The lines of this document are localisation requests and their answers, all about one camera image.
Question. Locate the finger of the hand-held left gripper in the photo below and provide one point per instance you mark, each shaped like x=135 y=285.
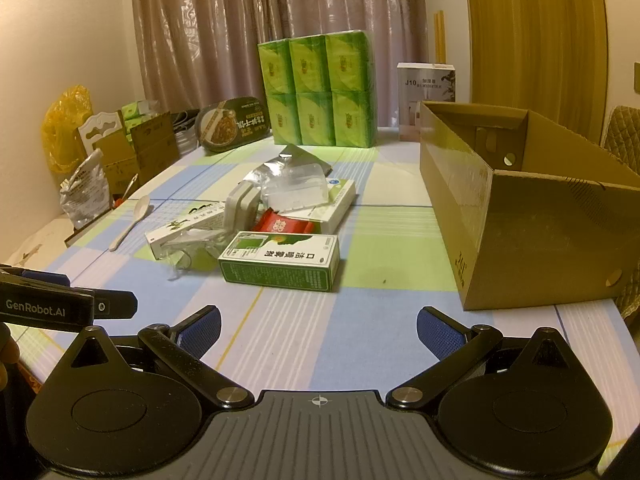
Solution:
x=117 y=304
x=45 y=278

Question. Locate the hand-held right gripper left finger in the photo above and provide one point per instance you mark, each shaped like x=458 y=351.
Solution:
x=202 y=327

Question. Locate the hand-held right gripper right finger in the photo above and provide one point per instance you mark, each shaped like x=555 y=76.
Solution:
x=440 y=332

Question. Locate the large brown cardboard box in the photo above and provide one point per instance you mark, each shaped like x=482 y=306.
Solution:
x=525 y=235

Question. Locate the red snack packet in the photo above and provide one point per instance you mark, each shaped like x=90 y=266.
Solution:
x=280 y=222

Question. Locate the silver foil pouch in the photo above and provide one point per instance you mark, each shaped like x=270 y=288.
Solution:
x=295 y=157

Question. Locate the desktop with checked tablecloth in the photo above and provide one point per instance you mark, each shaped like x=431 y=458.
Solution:
x=380 y=260

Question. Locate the person's left hand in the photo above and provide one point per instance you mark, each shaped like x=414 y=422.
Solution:
x=7 y=350

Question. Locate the clear plastic wrapper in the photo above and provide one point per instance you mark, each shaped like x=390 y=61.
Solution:
x=195 y=247

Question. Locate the long white medicine box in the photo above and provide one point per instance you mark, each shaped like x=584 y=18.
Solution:
x=170 y=230

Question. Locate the crumpled silver foil bag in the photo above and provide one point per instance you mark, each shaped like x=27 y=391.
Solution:
x=85 y=195

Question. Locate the green and white medicine box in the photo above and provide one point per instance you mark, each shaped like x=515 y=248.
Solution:
x=280 y=265

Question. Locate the white plastic spoon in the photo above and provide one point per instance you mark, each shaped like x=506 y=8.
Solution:
x=142 y=207

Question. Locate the white grey charger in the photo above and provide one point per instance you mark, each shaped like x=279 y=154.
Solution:
x=237 y=210

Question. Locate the cardboard box with white flap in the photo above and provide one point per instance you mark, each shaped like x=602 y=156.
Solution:
x=112 y=165

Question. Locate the yellow plastic bag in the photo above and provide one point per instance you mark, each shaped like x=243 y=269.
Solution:
x=65 y=125

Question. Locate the clear plastic bag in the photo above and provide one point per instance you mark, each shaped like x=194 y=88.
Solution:
x=295 y=185

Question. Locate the green tissue packets in carton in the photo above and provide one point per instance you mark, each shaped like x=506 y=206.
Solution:
x=140 y=115

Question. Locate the black instant food bowl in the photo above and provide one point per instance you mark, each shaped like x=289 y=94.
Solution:
x=230 y=125

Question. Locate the white humidifier box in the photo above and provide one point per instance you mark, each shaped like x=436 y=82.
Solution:
x=425 y=82

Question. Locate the green tissue multipack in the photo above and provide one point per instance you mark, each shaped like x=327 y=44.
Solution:
x=315 y=90

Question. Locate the brown patterned curtain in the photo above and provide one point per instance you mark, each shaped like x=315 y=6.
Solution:
x=200 y=35

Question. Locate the wooden stick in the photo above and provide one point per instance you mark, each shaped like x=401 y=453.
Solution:
x=439 y=35

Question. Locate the wooden door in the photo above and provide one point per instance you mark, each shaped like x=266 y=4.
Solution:
x=530 y=35

